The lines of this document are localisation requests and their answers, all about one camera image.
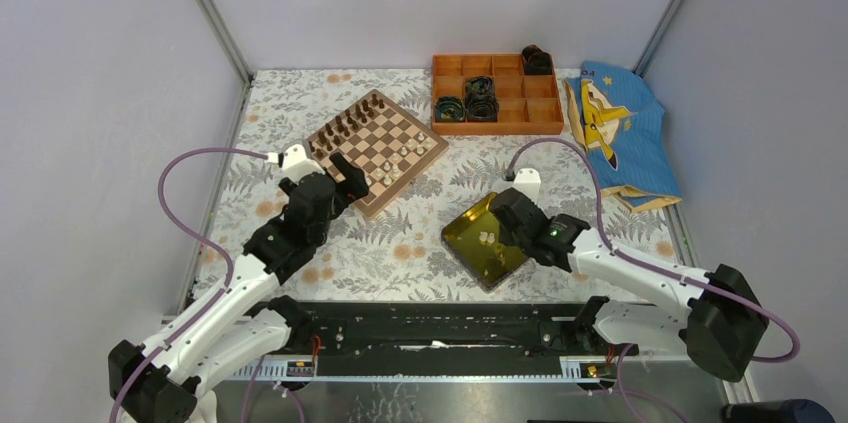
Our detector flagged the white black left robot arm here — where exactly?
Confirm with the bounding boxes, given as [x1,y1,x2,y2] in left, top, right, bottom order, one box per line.
[108,144,369,422]

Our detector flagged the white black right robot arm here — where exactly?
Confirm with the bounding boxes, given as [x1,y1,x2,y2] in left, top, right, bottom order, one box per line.
[489,188,768,382]

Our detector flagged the wooden chess board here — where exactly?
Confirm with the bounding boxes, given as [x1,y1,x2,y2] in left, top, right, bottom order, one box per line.
[306,90,448,218]

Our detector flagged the gold metal tin tray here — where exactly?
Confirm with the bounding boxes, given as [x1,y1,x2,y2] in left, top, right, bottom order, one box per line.
[440,192,529,293]

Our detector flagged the orange compartment tray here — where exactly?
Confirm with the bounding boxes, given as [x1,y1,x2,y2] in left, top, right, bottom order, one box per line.
[431,53,565,136]

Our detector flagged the blue pikachu cloth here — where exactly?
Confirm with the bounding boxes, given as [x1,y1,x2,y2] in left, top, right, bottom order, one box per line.
[564,61,682,212]

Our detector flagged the dark blue cylinder object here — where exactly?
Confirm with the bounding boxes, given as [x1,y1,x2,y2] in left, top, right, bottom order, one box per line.
[719,399,835,423]

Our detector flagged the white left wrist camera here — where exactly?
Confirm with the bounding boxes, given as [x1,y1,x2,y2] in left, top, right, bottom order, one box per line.
[265,143,326,184]

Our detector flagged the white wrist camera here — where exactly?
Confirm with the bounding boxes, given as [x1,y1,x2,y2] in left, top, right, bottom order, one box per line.
[265,143,326,184]
[505,168,541,202]

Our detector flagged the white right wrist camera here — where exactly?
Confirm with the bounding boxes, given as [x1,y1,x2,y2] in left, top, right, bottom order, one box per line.
[505,168,541,202]

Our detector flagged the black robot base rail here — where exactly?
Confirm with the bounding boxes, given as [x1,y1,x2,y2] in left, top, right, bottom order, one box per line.
[247,297,623,380]

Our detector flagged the black rolled strap centre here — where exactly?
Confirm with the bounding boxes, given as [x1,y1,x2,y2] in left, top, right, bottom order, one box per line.
[462,75,501,124]

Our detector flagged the black rolled strap corner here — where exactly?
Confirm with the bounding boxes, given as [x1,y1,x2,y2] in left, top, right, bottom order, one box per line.
[521,45,554,76]

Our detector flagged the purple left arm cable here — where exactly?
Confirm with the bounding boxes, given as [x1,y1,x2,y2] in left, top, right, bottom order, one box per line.
[108,146,280,423]

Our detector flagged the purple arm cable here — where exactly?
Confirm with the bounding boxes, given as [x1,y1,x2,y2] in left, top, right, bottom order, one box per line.
[108,146,280,423]
[504,136,802,423]

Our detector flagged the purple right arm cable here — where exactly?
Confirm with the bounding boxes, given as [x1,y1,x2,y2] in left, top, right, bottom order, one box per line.
[504,136,802,423]

